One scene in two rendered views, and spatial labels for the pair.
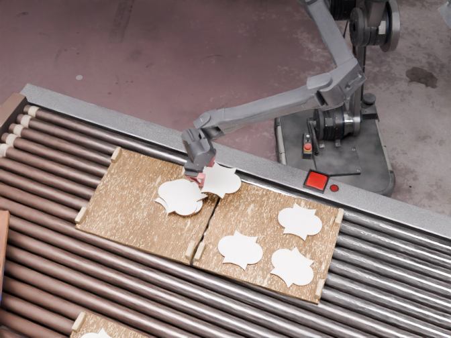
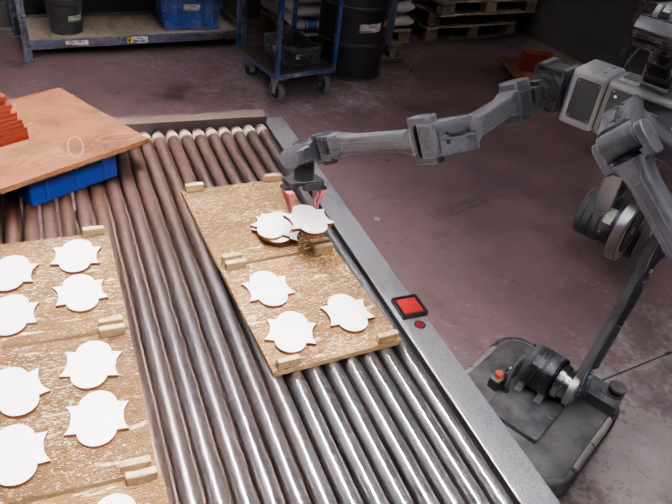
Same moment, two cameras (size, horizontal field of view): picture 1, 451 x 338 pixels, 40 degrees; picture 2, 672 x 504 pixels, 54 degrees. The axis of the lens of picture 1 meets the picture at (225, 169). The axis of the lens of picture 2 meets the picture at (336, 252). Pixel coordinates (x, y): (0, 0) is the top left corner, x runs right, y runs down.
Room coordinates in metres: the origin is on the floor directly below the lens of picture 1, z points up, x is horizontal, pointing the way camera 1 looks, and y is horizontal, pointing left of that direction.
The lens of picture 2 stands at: (-0.02, -1.02, 2.08)
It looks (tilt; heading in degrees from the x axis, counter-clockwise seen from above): 36 degrees down; 39
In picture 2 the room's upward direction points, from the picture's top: 8 degrees clockwise
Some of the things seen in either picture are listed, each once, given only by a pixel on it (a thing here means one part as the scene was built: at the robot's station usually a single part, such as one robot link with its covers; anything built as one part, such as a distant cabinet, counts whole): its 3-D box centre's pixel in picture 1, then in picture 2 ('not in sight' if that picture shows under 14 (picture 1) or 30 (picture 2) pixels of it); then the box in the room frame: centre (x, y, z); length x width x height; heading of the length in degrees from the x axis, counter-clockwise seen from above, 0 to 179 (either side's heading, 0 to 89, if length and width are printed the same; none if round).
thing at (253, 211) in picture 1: (270, 237); (307, 305); (0.98, -0.14, 0.93); 0.41 x 0.35 x 0.02; 69
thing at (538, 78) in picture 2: not in sight; (540, 91); (1.63, -0.30, 1.45); 0.09 x 0.08 x 0.12; 92
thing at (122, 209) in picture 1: (152, 203); (253, 219); (1.13, 0.25, 0.93); 0.41 x 0.35 x 0.02; 69
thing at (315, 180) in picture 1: (316, 181); (409, 307); (1.20, -0.32, 0.92); 0.06 x 0.06 x 0.01; 66
